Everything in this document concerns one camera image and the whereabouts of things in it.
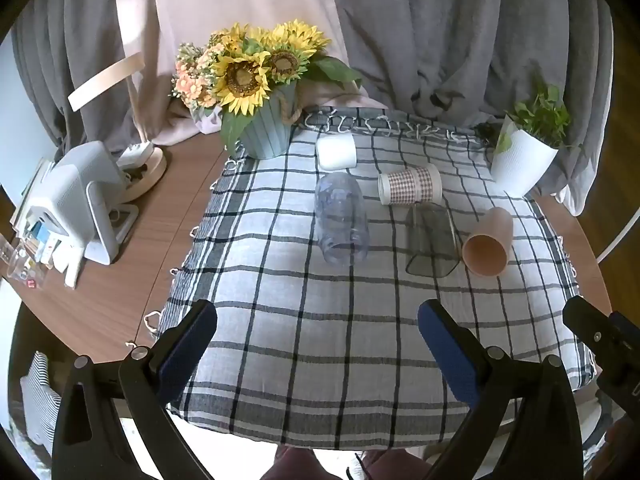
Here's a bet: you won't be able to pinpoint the blue ribbed vase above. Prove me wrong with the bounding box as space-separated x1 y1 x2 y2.
239 84 304 160

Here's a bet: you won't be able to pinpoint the grey curtain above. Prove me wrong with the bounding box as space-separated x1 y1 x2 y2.
10 0 617 217

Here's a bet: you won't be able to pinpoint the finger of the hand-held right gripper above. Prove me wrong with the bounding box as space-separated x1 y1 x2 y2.
562 295 611 350

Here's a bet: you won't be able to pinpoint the checked black white tablecloth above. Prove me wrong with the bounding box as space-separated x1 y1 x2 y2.
144 106 597 451

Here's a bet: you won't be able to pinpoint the white power adapter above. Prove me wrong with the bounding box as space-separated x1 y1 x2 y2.
116 140 155 169

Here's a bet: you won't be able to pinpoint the striped cushion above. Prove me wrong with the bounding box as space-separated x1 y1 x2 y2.
19 352 64 447

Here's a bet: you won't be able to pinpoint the clear bluish plastic cup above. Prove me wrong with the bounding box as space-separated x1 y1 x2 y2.
313 171 371 265

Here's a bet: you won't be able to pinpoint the clear dark glass cup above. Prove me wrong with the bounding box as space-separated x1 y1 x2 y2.
403 203 462 277

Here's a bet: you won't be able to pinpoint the small clear plastic container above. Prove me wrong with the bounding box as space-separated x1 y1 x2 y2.
0 239 47 292

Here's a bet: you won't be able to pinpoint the white desktop device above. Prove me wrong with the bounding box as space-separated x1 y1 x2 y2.
12 140 139 266

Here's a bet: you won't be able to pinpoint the peach plastic cup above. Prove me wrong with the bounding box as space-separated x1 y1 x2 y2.
461 206 515 278

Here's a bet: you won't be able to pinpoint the brown checked paper cup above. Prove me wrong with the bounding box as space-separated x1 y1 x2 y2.
377 165 444 206

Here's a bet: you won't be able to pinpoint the green potted plant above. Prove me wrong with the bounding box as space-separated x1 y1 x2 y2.
475 77 585 155

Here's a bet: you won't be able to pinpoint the white plant pot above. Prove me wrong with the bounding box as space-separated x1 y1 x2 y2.
490 114 560 198

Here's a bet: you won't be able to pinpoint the sunflower bouquet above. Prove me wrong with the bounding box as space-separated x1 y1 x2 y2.
171 20 363 157

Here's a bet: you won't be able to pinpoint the white cable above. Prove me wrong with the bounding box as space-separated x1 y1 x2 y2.
594 204 640 264

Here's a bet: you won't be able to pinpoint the white desk lamp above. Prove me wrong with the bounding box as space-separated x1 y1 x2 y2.
67 53 168 202

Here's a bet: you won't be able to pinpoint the stack of small boxes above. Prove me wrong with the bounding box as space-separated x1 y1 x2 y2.
10 210 83 290

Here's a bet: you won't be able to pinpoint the person's legs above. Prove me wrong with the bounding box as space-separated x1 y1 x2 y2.
261 444 433 480

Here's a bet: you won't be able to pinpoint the plain white cup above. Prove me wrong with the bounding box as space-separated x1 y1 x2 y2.
315 132 358 171

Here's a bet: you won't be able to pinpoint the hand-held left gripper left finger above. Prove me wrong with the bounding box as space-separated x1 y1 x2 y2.
51 299 218 480

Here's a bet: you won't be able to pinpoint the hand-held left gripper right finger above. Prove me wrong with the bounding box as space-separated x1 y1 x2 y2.
417 299 585 480

